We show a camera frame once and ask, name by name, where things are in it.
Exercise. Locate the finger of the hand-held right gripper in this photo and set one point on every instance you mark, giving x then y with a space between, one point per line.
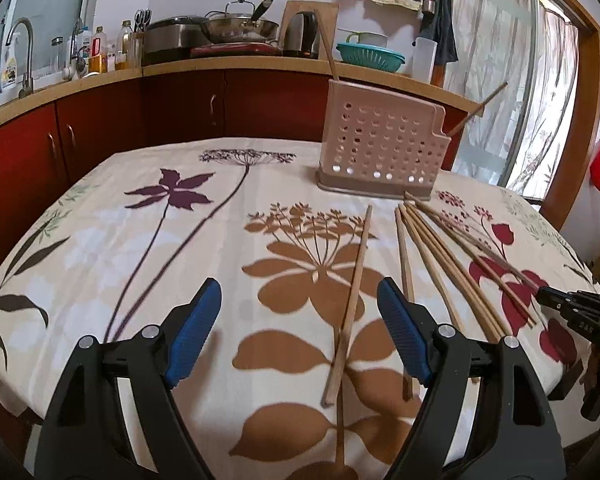
577 302
597 332

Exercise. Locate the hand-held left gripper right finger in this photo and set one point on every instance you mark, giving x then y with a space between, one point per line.
405 332

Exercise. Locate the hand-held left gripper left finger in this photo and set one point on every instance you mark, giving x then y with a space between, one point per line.
192 332

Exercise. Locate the pink perforated chopstick holder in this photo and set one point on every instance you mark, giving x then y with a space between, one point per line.
380 145

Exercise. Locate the floral print tablecloth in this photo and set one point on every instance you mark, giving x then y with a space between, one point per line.
180 270

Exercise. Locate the red kitchen cabinets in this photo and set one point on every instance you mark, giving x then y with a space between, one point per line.
130 110

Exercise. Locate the sheer white curtain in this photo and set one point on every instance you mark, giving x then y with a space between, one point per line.
495 85

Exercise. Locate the wooden kitchen countertop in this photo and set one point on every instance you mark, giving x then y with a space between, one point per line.
205 64

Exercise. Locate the teal plastic colander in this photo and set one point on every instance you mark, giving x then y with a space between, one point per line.
370 57

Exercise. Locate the red induction cooker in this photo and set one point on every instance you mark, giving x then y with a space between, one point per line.
235 50

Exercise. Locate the amber oil bottle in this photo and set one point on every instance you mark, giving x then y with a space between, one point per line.
124 47

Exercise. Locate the steel rice cooker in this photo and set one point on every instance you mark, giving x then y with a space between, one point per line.
172 40

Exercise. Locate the red label oil bottle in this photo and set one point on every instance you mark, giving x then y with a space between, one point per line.
98 52

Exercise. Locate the white bowl green rim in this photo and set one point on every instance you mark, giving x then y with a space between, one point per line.
367 39

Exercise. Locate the small chrome tap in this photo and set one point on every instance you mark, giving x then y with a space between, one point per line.
77 55

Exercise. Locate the tall chrome faucet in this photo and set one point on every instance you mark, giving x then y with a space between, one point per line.
27 77

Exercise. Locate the steel wok with lid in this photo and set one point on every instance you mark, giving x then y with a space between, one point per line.
240 27

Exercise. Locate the white seasoning bottle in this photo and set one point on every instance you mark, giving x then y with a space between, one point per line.
86 42

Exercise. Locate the glass jar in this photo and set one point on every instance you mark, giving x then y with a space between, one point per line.
57 55

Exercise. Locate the steel electric kettle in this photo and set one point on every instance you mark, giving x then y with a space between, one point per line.
300 35

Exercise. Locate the kitchen scissors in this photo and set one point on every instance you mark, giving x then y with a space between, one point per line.
141 20

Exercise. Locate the dark hanging cloth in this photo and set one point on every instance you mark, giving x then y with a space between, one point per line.
444 15

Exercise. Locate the yellow label spray bottle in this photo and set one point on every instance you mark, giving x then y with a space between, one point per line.
10 72

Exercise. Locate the wooden cutting board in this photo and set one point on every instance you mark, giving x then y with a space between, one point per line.
327 20

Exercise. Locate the kitchen window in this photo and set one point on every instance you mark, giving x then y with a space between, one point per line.
55 5

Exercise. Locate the wooden door frame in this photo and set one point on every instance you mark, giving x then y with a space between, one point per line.
587 110

